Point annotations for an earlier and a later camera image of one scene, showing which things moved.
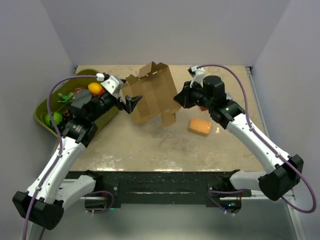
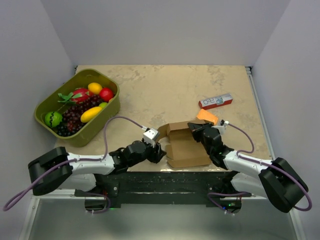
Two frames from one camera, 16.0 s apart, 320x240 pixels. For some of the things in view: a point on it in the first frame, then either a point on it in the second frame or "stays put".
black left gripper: x=130 y=104 -> x=157 y=153
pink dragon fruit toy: x=69 y=98 stays put
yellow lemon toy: x=95 y=88 stays put
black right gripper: x=183 y=97 -> x=195 y=133
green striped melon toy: x=57 y=117 stays put
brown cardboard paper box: x=159 y=99 -> x=184 y=151
